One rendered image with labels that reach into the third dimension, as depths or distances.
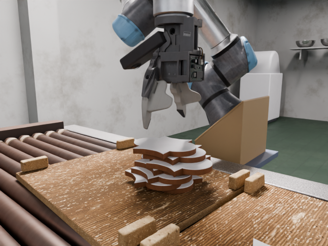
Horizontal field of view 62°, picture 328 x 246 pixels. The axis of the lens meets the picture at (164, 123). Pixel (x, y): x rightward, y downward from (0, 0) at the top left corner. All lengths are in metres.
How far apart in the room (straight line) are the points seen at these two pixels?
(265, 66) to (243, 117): 5.50
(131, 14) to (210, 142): 0.49
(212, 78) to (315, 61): 6.44
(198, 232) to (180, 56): 0.29
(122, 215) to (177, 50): 0.30
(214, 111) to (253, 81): 5.41
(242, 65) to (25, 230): 0.80
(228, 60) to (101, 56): 2.97
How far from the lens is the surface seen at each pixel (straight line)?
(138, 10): 0.63
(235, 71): 0.99
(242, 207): 0.51
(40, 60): 3.15
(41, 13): 3.22
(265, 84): 6.26
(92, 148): 0.94
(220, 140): 0.90
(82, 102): 3.67
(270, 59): 6.35
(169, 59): 0.50
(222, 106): 0.95
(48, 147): 0.99
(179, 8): 0.51
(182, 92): 0.58
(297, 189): 0.67
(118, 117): 4.04
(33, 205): 0.60
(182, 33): 0.51
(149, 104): 0.49
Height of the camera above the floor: 1.17
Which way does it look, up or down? 11 degrees down
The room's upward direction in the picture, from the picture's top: straight up
